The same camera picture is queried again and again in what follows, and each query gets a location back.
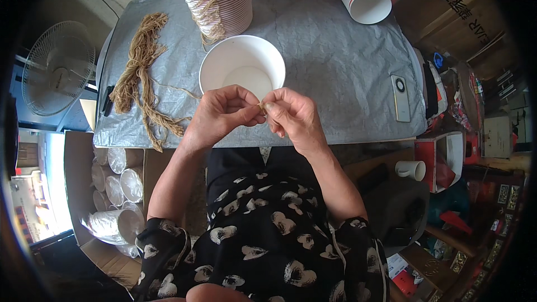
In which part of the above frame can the person's left hand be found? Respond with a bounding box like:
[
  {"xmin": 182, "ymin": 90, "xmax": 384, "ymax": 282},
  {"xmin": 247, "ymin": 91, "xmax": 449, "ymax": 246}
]
[{"xmin": 182, "ymin": 84, "xmax": 267, "ymax": 148}]

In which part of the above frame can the person's right hand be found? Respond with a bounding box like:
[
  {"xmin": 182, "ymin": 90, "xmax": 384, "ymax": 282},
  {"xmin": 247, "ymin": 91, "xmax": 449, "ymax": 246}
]
[{"xmin": 260, "ymin": 87, "xmax": 329, "ymax": 158}]

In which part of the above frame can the grey crinkled table cover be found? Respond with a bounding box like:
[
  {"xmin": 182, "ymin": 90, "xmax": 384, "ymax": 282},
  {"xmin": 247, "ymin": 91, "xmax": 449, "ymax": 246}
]
[{"xmin": 93, "ymin": 0, "xmax": 428, "ymax": 149}]

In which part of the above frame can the white paper bucket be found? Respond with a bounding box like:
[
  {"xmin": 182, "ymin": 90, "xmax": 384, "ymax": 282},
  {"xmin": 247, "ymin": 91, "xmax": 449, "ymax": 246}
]
[{"xmin": 199, "ymin": 35, "xmax": 287, "ymax": 102}]

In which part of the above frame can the bundle of brown twine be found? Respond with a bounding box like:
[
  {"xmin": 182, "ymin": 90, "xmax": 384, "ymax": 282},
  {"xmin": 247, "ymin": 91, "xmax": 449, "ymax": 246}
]
[{"xmin": 109, "ymin": 12, "xmax": 203, "ymax": 153}]

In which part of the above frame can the white smartphone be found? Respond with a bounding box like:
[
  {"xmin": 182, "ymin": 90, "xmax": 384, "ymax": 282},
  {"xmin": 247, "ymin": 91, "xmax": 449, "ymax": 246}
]
[{"xmin": 390, "ymin": 74, "xmax": 412, "ymax": 123}]

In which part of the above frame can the person's body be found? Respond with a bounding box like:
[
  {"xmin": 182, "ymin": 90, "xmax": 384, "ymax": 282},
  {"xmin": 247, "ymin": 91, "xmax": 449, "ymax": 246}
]
[{"xmin": 132, "ymin": 147, "xmax": 392, "ymax": 302}]

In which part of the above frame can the white mug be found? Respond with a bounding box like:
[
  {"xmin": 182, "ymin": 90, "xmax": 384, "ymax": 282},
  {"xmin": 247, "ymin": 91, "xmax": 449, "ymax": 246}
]
[{"xmin": 394, "ymin": 160, "xmax": 427, "ymax": 182}]

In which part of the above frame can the black stool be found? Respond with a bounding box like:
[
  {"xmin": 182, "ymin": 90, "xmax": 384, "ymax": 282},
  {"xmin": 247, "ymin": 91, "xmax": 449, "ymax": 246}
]
[{"xmin": 360, "ymin": 163, "xmax": 431, "ymax": 257}]

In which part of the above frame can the cardboard box of wrapped buckets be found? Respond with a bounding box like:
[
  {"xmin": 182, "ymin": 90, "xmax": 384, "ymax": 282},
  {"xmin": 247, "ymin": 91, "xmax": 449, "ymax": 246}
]
[{"xmin": 63, "ymin": 130, "xmax": 187, "ymax": 291}]

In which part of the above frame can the red and white box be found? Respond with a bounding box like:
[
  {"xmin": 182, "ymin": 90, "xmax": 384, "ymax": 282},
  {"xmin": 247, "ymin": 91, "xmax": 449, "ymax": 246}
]
[{"xmin": 414, "ymin": 130, "xmax": 465, "ymax": 194}]

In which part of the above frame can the heap of bags and clutter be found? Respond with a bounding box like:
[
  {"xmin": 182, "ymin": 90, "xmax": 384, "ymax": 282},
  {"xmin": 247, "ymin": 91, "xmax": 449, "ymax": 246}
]
[{"xmin": 421, "ymin": 50, "xmax": 487, "ymax": 135}]

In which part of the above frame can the white electric fan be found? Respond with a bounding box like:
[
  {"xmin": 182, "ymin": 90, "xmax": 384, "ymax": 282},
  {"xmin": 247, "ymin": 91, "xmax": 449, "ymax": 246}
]
[{"xmin": 20, "ymin": 20, "xmax": 96, "ymax": 117}]

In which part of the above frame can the large brown cardboard carton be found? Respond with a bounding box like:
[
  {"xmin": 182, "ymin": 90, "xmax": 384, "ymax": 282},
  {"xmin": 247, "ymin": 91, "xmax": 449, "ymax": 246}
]
[{"xmin": 394, "ymin": 0, "xmax": 522, "ymax": 81}]

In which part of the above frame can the beige metal box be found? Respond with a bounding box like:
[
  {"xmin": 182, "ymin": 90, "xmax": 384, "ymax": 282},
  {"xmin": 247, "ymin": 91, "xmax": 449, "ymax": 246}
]
[{"xmin": 482, "ymin": 114, "xmax": 514, "ymax": 159}]

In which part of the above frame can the wooden cabinet with gold panels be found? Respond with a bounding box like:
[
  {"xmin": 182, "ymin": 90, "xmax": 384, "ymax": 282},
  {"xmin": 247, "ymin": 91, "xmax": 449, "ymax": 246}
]
[{"xmin": 396, "ymin": 182, "xmax": 527, "ymax": 302}]

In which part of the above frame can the stack of buckets with twine handles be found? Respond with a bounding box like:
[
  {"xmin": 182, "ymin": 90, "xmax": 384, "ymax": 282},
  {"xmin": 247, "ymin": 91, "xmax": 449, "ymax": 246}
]
[{"xmin": 176, "ymin": 0, "xmax": 254, "ymax": 48}]

